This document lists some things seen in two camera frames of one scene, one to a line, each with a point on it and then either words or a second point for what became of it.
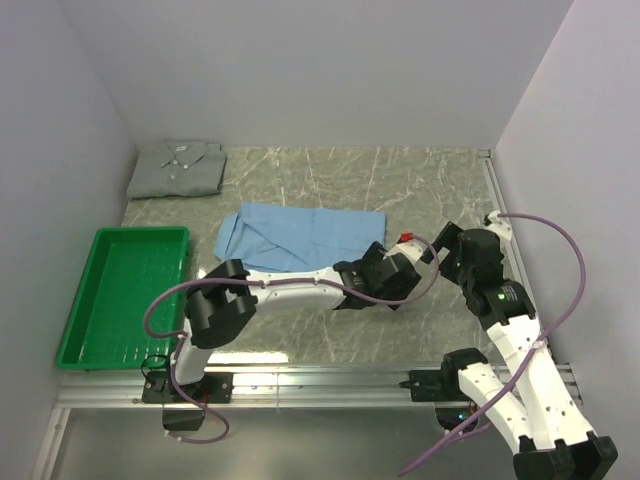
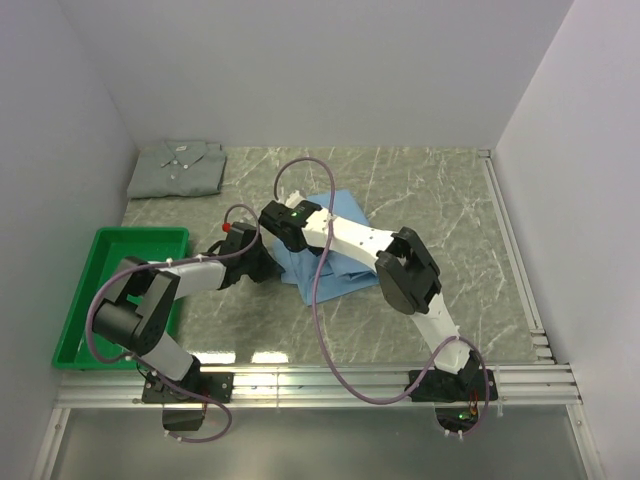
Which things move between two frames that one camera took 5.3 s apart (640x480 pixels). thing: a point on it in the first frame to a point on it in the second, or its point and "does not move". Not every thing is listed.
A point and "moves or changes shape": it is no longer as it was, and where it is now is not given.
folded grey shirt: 177,167 does not move
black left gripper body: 374,256 to 258,263
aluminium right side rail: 511,249 does not move
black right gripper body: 450,265 to 315,251
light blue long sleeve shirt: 273,237 moves or changes shape
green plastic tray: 125,270 does not move
